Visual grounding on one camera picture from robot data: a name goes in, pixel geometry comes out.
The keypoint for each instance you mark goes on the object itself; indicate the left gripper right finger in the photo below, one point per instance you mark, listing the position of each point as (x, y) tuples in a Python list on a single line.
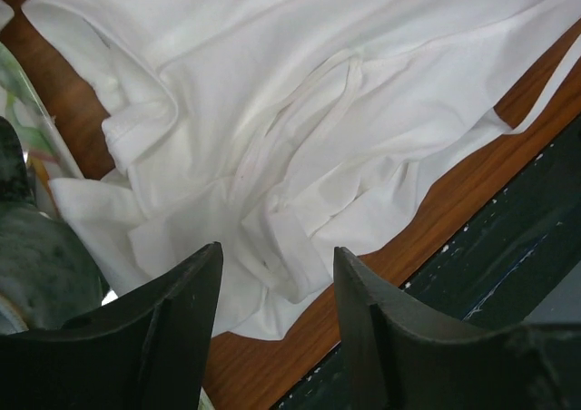
[(402, 354)]

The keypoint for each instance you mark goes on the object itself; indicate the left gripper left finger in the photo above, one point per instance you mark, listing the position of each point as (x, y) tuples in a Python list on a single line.
[(148, 349)]

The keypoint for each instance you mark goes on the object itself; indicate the white tank top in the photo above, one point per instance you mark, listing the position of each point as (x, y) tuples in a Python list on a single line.
[(280, 128)]

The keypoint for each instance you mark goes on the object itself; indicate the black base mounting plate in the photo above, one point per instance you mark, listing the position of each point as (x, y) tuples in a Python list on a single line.
[(516, 261)]

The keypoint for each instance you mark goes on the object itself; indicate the floral serving tray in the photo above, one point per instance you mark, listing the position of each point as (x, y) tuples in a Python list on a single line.
[(21, 109)]

